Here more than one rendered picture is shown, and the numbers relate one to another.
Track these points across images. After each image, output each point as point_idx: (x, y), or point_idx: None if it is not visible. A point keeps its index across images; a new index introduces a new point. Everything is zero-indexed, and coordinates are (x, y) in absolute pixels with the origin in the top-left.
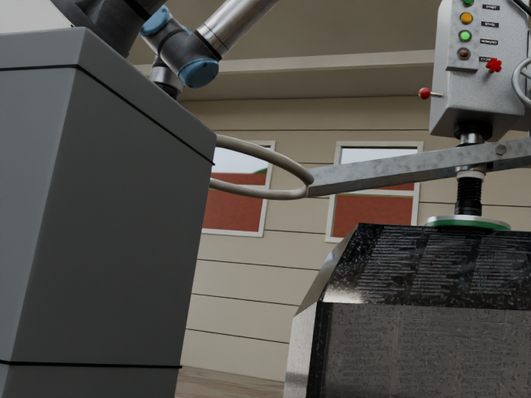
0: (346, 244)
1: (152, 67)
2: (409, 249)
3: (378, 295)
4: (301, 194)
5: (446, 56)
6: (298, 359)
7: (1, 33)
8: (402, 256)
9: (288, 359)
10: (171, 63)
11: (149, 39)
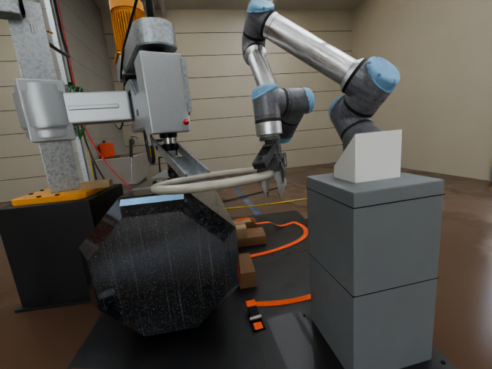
0: (200, 202)
1: (279, 118)
2: (202, 195)
3: (227, 215)
4: (184, 182)
5: (187, 105)
6: (232, 254)
7: None
8: (206, 199)
9: (226, 258)
10: (294, 131)
11: (303, 114)
